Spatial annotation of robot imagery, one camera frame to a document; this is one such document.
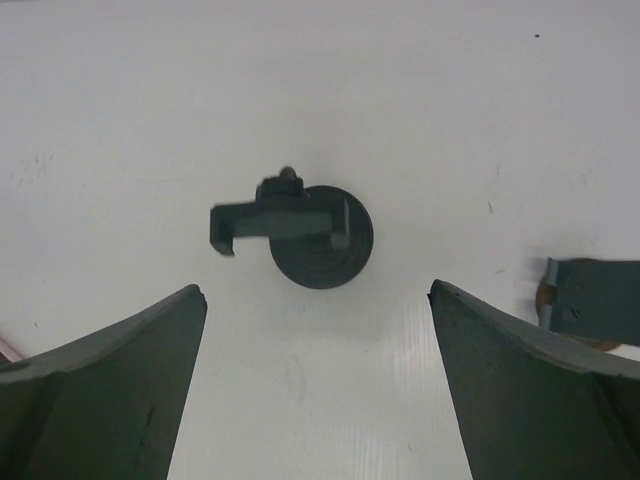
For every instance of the black phone pink case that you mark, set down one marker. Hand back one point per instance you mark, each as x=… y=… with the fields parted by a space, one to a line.
x=9 y=353

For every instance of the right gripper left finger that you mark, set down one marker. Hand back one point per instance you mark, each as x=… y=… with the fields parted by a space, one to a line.
x=107 y=405

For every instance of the black clamp phone stand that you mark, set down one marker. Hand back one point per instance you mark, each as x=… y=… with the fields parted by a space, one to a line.
x=320 y=237

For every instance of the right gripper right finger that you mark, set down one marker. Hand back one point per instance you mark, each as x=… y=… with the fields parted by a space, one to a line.
x=531 y=404

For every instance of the wooden base wedge phone stand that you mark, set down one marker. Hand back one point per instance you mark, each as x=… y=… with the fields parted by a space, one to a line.
x=593 y=301

